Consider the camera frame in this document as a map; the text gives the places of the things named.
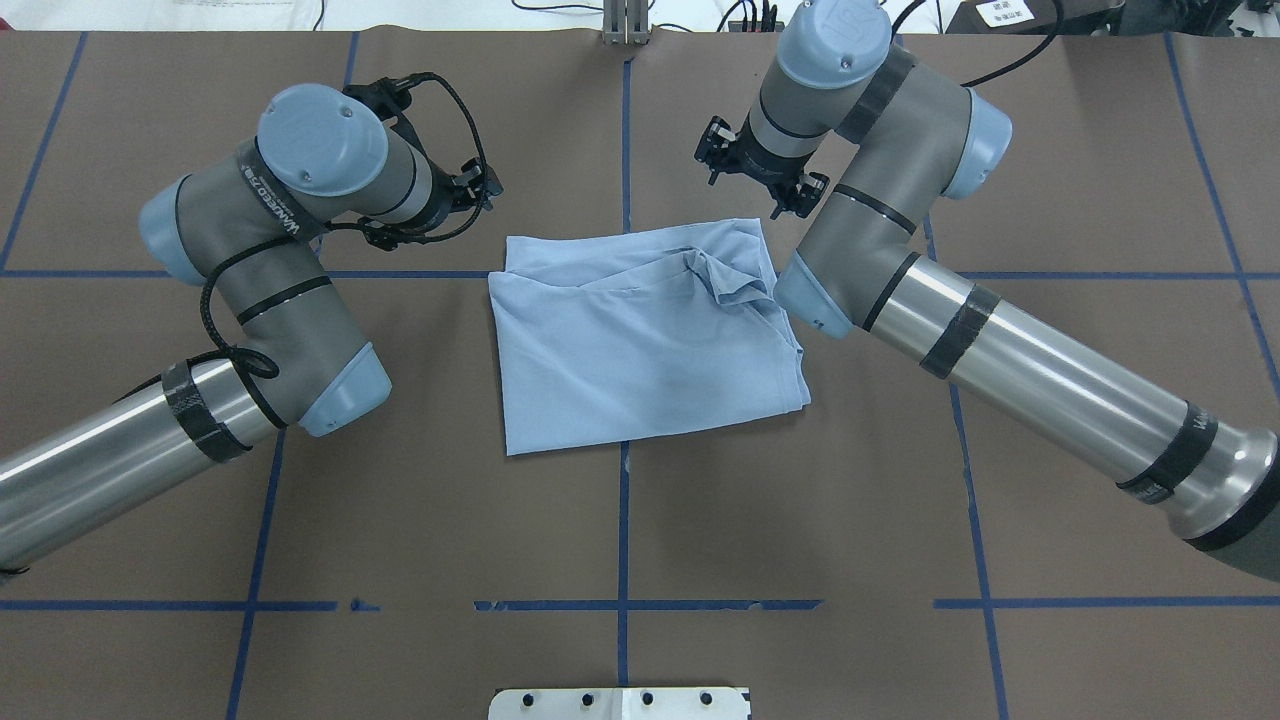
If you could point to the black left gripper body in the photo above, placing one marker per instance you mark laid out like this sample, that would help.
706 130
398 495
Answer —
470 192

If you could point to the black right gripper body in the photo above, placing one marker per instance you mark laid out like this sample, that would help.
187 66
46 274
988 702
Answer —
765 167

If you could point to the light blue t-shirt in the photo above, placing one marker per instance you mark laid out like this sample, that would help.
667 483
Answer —
641 335

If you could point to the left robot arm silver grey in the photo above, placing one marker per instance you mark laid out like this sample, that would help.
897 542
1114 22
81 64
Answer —
286 350

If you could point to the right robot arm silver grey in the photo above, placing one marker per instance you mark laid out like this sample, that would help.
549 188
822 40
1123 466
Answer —
851 130

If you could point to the black power adapter labelled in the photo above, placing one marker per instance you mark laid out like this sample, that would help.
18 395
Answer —
1032 17

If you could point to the aluminium frame post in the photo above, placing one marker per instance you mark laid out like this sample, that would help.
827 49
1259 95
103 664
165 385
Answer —
626 22

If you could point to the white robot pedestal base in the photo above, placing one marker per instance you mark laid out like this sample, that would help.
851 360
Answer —
672 702

